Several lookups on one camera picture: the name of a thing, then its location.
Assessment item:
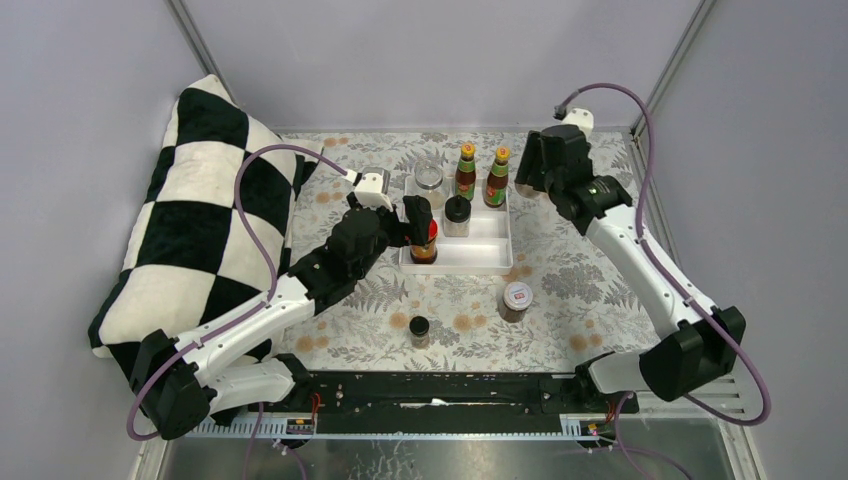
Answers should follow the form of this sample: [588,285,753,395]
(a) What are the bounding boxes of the clear glass jar metal rim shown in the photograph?
[412,160,447,211]

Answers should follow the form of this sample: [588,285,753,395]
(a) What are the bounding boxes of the large black lid jar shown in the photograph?
[443,195,472,237]

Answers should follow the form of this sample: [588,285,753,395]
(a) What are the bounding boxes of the red lid sauce jar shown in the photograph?
[410,219,438,264]

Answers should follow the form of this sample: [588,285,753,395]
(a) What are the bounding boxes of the green label sauce bottle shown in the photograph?
[454,143,476,201]

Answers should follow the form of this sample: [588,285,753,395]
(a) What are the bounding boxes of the red label sauce bottle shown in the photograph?
[483,146,511,208]

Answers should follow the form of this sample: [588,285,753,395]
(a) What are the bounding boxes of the small black cap spice jar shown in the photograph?
[408,316,430,349]

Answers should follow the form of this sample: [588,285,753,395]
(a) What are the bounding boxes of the white lid brown jar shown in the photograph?
[498,281,534,323]

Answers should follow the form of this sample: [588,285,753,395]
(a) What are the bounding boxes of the black cap brown spice shaker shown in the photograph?
[515,184,540,199]

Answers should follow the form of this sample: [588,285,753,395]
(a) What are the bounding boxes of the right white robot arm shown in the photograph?
[515,125,746,412]

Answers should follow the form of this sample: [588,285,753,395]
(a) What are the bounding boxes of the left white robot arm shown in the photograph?
[126,196,433,441]

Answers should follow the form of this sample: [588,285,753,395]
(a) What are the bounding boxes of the floral table mat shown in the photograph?
[279,132,657,372]

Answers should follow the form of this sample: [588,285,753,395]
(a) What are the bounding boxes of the black white checkered pillow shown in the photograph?
[88,75,323,375]

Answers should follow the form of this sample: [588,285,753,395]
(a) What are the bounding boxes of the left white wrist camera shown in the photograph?
[353,167,392,210]

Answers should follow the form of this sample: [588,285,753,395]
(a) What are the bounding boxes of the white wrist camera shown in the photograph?
[353,167,392,210]
[554,105,595,138]

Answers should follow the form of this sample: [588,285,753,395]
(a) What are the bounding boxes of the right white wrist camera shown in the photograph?
[554,105,595,138]

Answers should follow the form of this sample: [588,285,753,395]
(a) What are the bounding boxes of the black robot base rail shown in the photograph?
[263,371,639,436]

